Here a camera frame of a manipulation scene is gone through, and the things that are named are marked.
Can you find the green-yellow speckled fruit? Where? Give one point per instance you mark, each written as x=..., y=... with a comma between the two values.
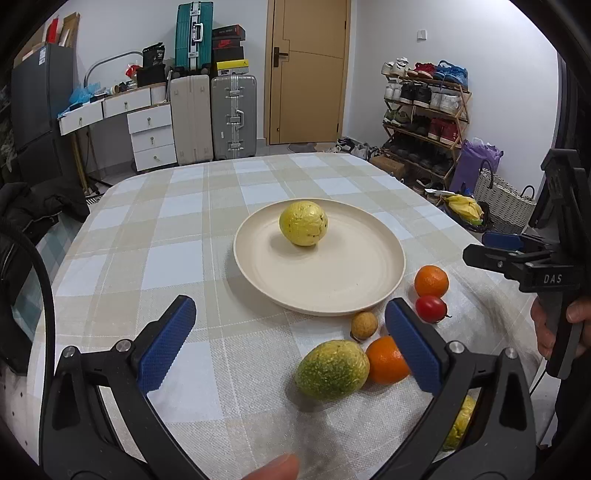
x=332, y=369

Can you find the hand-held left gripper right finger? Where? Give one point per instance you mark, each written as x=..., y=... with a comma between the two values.
x=413, y=346

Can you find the silver suitcase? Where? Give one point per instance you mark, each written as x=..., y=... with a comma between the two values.
x=233, y=117

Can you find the yellow plastic bag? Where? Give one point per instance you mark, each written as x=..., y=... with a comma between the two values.
x=461, y=206

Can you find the black bag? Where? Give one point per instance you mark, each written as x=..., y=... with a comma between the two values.
x=151, y=76

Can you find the white desk with drawers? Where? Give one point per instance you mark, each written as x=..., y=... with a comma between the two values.
x=150, y=134

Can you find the small orange mandarin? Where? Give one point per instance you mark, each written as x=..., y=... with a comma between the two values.
x=431, y=280

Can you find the black printed box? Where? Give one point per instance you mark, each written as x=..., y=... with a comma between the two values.
x=153, y=54

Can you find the plain black shoe box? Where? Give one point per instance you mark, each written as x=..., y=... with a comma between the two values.
x=228, y=54

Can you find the wooden shoe rack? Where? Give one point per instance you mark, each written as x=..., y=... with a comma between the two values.
x=464, y=113

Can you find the purple paper bag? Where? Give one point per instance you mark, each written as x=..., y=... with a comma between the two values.
x=473, y=166

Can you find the trash bin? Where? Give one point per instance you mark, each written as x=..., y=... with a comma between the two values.
x=482, y=221

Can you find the teal suitcase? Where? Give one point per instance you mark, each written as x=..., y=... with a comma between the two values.
x=187, y=37

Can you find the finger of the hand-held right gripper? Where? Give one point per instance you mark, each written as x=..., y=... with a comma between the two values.
x=489, y=259
x=505, y=241

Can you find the brown cardboard box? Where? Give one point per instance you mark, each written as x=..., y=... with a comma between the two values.
x=388, y=165

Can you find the white woven basket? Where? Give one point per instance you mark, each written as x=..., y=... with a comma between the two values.
x=505, y=205

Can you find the wooden door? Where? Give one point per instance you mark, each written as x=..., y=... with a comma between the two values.
x=307, y=74

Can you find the person's right hand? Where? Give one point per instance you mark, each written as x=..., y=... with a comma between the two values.
x=541, y=327

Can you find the silver curved tube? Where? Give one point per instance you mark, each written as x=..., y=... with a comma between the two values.
x=108, y=57

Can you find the blue plastic bag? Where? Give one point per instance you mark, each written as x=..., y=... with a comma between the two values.
x=84, y=94

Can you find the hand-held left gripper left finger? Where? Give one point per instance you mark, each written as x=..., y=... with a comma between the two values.
x=168, y=344

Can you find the beige round plate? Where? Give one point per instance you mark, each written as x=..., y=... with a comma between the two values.
x=332, y=281

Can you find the red packet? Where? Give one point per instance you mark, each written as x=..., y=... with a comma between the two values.
x=133, y=71

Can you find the beige suitcase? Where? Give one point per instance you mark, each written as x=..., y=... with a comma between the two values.
x=191, y=120

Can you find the flat cardboard pieces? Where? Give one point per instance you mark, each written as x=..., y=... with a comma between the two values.
x=69, y=30

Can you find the red tomato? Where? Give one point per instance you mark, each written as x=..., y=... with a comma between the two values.
x=430, y=308

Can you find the large yellow wrinkled fruit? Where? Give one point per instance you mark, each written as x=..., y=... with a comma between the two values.
x=304, y=224

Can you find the black and yellow shoe box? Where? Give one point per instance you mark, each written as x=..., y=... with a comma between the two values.
x=230, y=68

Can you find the pile of sneakers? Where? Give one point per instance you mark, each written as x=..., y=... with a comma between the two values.
x=353, y=147

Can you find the small yellow speckled fruit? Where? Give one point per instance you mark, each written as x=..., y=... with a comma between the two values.
x=459, y=422

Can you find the red and black shoe box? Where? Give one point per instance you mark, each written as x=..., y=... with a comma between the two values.
x=227, y=43

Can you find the brown longan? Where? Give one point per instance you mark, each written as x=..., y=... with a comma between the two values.
x=364, y=325

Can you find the large orange mandarin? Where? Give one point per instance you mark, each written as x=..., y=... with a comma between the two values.
x=385, y=364

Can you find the shoe rack with shoes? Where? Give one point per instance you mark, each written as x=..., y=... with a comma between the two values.
x=425, y=94

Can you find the dark grey refrigerator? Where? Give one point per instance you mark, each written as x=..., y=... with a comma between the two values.
x=41, y=106

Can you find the person's right forearm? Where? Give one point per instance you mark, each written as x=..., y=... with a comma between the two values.
x=572, y=429

